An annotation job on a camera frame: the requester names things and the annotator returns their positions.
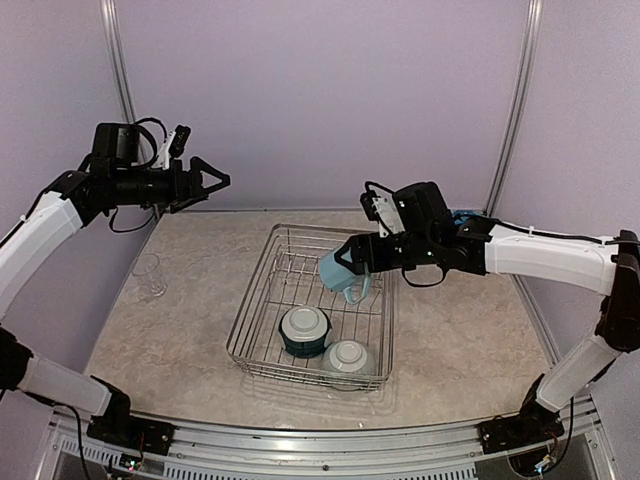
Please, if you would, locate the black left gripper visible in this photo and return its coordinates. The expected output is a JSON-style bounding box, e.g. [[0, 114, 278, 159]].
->
[[112, 155, 230, 213]]

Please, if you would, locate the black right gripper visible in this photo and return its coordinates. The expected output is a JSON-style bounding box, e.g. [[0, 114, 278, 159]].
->
[[336, 229, 438, 273]]

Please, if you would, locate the light blue faceted mug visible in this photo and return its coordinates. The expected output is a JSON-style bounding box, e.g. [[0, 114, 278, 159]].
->
[[318, 248, 373, 305]]

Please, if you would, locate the clear drinking glass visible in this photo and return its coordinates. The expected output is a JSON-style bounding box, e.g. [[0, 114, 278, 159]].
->
[[131, 253, 167, 300]]

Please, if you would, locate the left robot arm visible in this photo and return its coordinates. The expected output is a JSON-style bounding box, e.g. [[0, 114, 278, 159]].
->
[[1, 121, 231, 445]]

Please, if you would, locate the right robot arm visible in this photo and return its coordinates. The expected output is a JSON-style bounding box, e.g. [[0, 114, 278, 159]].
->
[[319, 181, 639, 453]]

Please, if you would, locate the dark teal bowl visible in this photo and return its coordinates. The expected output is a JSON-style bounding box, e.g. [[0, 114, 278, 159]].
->
[[278, 305, 332, 358]]

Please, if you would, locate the grey green bowl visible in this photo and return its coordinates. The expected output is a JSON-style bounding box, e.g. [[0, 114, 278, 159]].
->
[[320, 340, 376, 376]]

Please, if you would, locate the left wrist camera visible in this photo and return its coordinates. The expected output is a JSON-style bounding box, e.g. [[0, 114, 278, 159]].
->
[[151, 125, 191, 170]]

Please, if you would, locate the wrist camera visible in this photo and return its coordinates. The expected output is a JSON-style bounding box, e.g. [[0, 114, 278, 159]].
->
[[151, 125, 191, 170], [360, 181, 404, 238]]

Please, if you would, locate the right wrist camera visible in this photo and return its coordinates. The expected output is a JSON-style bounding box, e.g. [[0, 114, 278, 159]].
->
[[360, 181, 404, 238]]

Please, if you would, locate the metal wire dish rack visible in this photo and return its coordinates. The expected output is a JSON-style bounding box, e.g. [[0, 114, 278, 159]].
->
[[226, 224, 397, 390]]

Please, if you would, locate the left aluminium wall post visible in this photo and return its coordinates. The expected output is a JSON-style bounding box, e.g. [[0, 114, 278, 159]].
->
[[99, 0, 164, 221]]

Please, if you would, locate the aluminium wall post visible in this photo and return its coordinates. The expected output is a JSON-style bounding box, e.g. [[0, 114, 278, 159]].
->
[[99, 0, 164, 221], [484, 0, 544, 215]]

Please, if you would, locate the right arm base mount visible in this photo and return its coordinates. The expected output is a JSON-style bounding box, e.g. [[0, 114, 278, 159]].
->
[[477, 411, 565, 455]]

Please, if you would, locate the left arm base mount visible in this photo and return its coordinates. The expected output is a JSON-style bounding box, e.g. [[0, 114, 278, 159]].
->
[[87, 397, 176, 456]]

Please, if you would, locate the right aluminium wall post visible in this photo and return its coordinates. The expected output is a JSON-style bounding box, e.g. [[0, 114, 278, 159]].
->
[[484, 0, 544, 215]]

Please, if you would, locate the aluminium front rail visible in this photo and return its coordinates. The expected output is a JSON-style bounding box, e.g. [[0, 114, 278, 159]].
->
[[35, 397, 620, 479]]

